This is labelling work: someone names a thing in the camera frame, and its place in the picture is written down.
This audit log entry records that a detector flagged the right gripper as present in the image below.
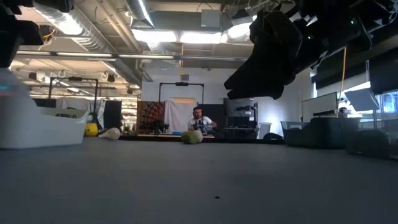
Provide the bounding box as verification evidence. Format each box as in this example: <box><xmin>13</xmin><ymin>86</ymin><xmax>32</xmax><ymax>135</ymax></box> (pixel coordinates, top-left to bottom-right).
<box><xmin>223</xmin><ymin>11</ymin><xmax>304</xmax><ymax>100</ymax></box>

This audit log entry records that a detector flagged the green lime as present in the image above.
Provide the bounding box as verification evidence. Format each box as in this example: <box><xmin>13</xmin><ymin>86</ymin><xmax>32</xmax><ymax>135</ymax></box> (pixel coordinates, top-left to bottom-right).
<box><xmin>181</xmin><ymin>130</ymin><xmax>200</xmax><ymax>144</ymax></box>

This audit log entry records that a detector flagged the yellow lemon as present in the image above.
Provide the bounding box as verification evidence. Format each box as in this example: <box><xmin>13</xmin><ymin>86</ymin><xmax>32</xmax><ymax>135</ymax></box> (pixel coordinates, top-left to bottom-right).
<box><xmin>85</xmin><ymin>123</ymin><xmax>100</xmax><ymax>137</ymax></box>

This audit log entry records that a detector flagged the black equipment cart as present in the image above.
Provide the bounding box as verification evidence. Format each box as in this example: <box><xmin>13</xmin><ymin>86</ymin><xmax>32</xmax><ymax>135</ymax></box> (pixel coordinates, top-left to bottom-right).
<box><xmin>223</xmin><ymin>98</ymin><xmax>259</xmax><ymax>139</ymax></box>

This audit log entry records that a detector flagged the white bin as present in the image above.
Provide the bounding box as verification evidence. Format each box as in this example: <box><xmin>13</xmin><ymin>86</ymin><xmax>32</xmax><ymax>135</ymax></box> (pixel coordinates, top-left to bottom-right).
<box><xmin>257</xmin><ymin>122</ymin><xmax>272</xmax><ymax>139</ymax></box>

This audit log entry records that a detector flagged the bright ceiling light panel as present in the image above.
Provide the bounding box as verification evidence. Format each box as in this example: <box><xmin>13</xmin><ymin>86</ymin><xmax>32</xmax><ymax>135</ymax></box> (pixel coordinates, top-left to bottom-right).
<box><xmin>132</xmin><ymin>29</ymin><xmax>178</xmax><ymax>43</ymax></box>
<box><xmin>226</xmin><ymin>22</ymin><xmax>252</xmax><ymax>40</ymax></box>
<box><xmin>179</xmin><ymin>32</ymin><xmax>222</xmax><ymax>44</ymax></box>

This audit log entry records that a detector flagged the green grey plastic basket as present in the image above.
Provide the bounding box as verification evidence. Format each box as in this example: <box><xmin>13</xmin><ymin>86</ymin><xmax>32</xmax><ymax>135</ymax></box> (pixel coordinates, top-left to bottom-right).
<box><xmin>281</xmin><ymin>117</ymin><xmax>345</xmax><ymax>149</ymax></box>

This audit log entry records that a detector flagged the grey ceiling box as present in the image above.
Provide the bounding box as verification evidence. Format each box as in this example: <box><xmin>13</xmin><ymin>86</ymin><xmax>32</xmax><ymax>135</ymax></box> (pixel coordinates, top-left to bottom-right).
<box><xmin>200</xmin><ymin>9</ymin><xmax>222</xmax><ymax>29</ymax></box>

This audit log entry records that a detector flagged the white hanging sheet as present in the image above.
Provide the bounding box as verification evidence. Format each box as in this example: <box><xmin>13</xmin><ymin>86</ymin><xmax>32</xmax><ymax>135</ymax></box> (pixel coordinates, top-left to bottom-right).
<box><xmin>164</xmin><ymin>98</ymin><xmax>197</xmax><ymax>134</ymax></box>

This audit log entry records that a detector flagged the dark grey table mat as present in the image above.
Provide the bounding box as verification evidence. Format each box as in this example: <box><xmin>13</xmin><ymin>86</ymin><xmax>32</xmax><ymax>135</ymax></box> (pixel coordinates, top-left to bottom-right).
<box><xmin>0</xmin><ymin>136</ymin><xmax>398</xmax><ymax>224</ymax></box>

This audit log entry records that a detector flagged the translucent grey plastic basket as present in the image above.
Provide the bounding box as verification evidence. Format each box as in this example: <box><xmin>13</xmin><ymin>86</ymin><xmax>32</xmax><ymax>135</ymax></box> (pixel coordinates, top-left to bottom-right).
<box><xmin>345</xmin><ymin>129</ymin><xmax>398</xmax><ymax>160</ymax></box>

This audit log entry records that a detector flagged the black upright panel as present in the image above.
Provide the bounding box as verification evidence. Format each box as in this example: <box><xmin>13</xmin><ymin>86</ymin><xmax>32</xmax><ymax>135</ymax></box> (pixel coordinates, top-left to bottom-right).
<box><xmin>103</xmin><ymin>100</ymin><xmax>123</xmax><ymax>130</ymax></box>

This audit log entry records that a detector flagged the long ceiling strip light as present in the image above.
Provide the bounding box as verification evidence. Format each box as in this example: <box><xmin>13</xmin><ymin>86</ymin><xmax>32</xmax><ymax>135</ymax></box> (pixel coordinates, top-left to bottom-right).
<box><xmin>15</xmin><ymin>51</ymin><xmax>175</xmax><ymax>60</ymax></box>

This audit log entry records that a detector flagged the white plastic basket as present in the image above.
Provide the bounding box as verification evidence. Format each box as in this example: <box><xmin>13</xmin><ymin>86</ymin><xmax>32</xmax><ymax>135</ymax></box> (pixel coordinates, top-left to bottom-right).
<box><xmin>0</xmin><ymin>70</ymin><xmax>90</xmax><ymax>149</ymax></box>

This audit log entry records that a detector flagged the black gantry frame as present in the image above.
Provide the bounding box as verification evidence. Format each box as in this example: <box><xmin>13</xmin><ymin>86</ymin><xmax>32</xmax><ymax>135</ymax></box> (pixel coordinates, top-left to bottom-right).
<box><xmin>158</xmin><ymin>82</ymin><xmax>205</xmax><ymax>134</ymax></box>
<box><xmin>48</xmin><ymin>77</ymin><xmax>100</xmax><ymax>131</ymax></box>

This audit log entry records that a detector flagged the yellow hanging cable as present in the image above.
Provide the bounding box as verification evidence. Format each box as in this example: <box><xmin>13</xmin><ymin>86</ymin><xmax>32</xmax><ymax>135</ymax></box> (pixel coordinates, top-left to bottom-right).
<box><xmin>338</xmin><ymin>46</ymin><xmax>348</xmax><ymax>100</ymax></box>

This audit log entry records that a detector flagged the patterned wall tapestry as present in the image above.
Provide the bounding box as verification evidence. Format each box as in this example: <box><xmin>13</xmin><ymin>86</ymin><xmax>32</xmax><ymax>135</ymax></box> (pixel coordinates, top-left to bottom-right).
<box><xmin>136</xmin><ymin>100</ymin><xmax>165</xmax><ymax>134</ymax></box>

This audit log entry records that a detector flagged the black aluminium table frame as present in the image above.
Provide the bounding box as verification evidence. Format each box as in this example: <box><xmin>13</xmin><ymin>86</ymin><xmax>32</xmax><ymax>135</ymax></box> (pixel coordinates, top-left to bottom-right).
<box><xmin>119</xmin><ymin>134</ymin><xmax>285</xmax><ymax>144</ymax></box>

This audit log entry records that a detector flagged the silver ventilation duct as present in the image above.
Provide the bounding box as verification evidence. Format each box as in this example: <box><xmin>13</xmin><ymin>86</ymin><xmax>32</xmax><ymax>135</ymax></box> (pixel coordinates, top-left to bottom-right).
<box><xmin>126</xmin><ymin>0</ymin><xmax>155</xmax><ymax>29</ymax></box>
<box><xmin>34</xmin><ymin>2</ymin><xmax>116</xmax><ymax>54</ymax></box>

